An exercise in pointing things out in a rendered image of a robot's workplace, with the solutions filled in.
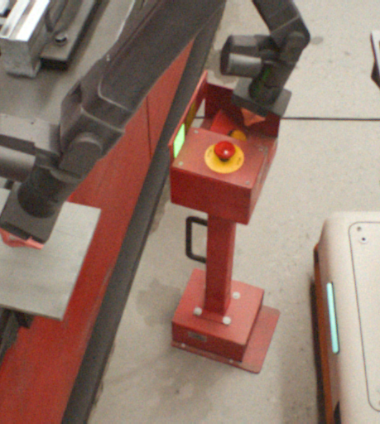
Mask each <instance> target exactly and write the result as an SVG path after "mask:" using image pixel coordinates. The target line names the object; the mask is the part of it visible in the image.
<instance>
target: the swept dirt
mask: <svg viewBox="0 0 380 424"><path fill-rule="evenodd" d="M224 9H225V6H224ZM223 15H224V10H223V13H222V16H221V18H220V22H219V26H218V29H217V31H216V34H215V36H214V39H213V41H212V45H211V47H210V50H209V54H208V57H207V60H206V63H205V66H204V70H203V73H202V75H201V79H202V76H203V74H204V72H205V71H206V70H208V69H209V67H210V66H211V64H212V59H213V58H214V56H215V50H214V44H215V42H216V37H217V34H218V33H219V31H220V29H221V21H222V20H223ZM201 79H200V80H201ZM170 199H171V183H170V172H169V175H168V176H167V178H166V183H165V186H164V189H163V191H162V194H161V199H160V202H159V205H158V208H156V213H155V216H154V220H153V222H152V226H151V230H150V233H149V235H151V234H153V233H154V232H155V231H156V230H157V229H158V228H159V224H160V222H161V219H162V216H163V215H164V213H165V203H166V202H167V201H169V200H170ZM115 341H116V337H115V339H114V342H113V346H112V349H111V352H110V355H109V357H108V362H107V365H106V368H105V370H104V373H103V377H102V380H101V383H100V386H99V390H98V393H97V396H96V398H95V401H94V405H93V408H92V412H91V414H90V417H89V421H88V424H90V423H91V420H92V419H93V417H94V414H95V413H96V409H97V405H98V401H99V399H100V397H101V395H102V393H103V380H104V377H105V375H106V373H107V371H108V367H109V365H110V360H111V358H112V356H113V352H114V349H115Z"/></svg>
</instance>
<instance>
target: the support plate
mask: <svg viewBox="0 0 380 424"><path fill-rule="evenodd" d="M9 191H11V190H6V189H2V188H0V213H1V211H2V208H3V206H4V203H5V201H6V199H7V197H8V195H9ZM101 214H102V210H100V209H95V208H91V207H87V205H79V204H74V203H70V202H65V203H64V206H63V208H61V211H60V214H59V216H58V219H57V221H56V223H55V226H54V229H53V231H52V234H51V236H50V238H49V241H48V242H47V243H45V244H44V246H43V247H42V248H41V249H36V248H28V247H14V248H12V247H9V246H7V245H6V244H4V243H3V241H2V237H1V234H0V306H2V307H6V308H9V309H13V310H14V311H21V312H25V313H28V314H33V315H37V316H44V318H48V319H52V320H59V321H62V319H63V316H64V313H65V309H66V307H67V305H68V302H69V299H70V297H71V296H70V295H72V293H73V290H74V288H75V283H76V281H77V279H78V276H79V272H80V269H81V267H82V265H83V262H84V258H85V255H86V253H87V251H88V248H89V246H90V244H91V241H92V239H93V236H94V232H95V230H96V226H97V224H98V221H99V218H100V215H101Z"/></svg>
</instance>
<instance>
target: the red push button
mask: <svg viewBox="0 0 380 424"><path fill-rule="evenodd" d="M235 152H236V148H235V146H234V145H233V144H232V143H231V142H229V141H225V140H224V141H219V142H218V143H217V144H216V145H215V147H214V154H215V155H216V156H217V157H218V158H219V160H220V161H228V160H229V158H230V157H233V156H234V155H235Z"/></svg>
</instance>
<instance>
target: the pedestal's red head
mask: <svg viewBox="0 0 380 424"><path fill-rule="evenodd" d="M205 77H206V95H205V97H204V120H203V122H202V124H201V126H200V128H196V127H192V126H190V130H188V133H187V134H186V135H185V117H186V115H187V113H188V110H190V107H191V105H192V103H193V102H194V101H195V115H196V114H197V94H198V93H199V88H200V87H201V85H202V84H203V82H204V80H205ZM232 92H233V88H230V87H227V86H222V85H219V84H214V83H210V82H208V71H207V70H206V71H205V72H204V74H203V76H202V79H201V80H200V82H199V83H198V85H197V87H196V89H195V92H194V94H193V96H192V98H191V100H190V102H189V103H188V104H187V107H186V110H185V112H184V114H183V116H182V118H181V121H180V123H179V125H177V127H176V130H175V132H174V134H173V136H172V138H171V140H170V143H169V148H170V155H171V164H170V183H171V203H172V204H176V205H181V207H185V208H187V209H192V210H196V211H200V212H203V213H206V214H211V215H214V216H218V218H221V219H226V220H229V221H233V222H236V223H239V224H245V225H248V223H249V221H250V219H251V216H252V213H253V212H254V210H255V207H256V204H257V201H258V198H259V196H260V193H261V190H262V187H263V183H264V181H266V179H267V175H268V172H269V170H270V168H271V165H272V161H273V158H274V156H275V154H276V152H277V141H278V139H277V138H278V133H279V127H280V121H281V120H279V117H277V116H276V115H274V114H272V113H269V112H268V113H267V116H266V118H265V119H264V120H263V121H260V122H255V123H251V124H250V125H248V126H247V125H244V117H243V113H242V110H241V109H242V108H240V107H238V106H236V105H233V104H232V103H231V101H230V100H231V98H232V97H231V94H232ZM183 124H184V141H183V143H182V145H181V147H180V150H179V152H177V155H176V158H175V160H174V141H175V139H176V134H177V133H178V132H179V131H180V127H182V125H183ZM231 130H237V131H240V132H242V133H243V134H245V136H246V138H247V140H248V142H245V141H244V140H240V139H237V138H234V137H228V136H227V134H228V132H229V131H231ZM224 140H225V141H229V142H231V143H232V144H233V145H235V146H237V147H239V148H240V150H241V151H242V154H243V156H244V161H243V164H242V165H241V166H240V167H239V168H238V169H237V170H236V171H231V172H227V173H223V172H217V171H214V170H212V169H211V168H209V167H208V166H207V165H206V162H205V159H204V156H205V152H206V151H207V149H208V148H209V147H211V146H213V145H214V144H217V143H218V142H219V141H224Z"/></svg>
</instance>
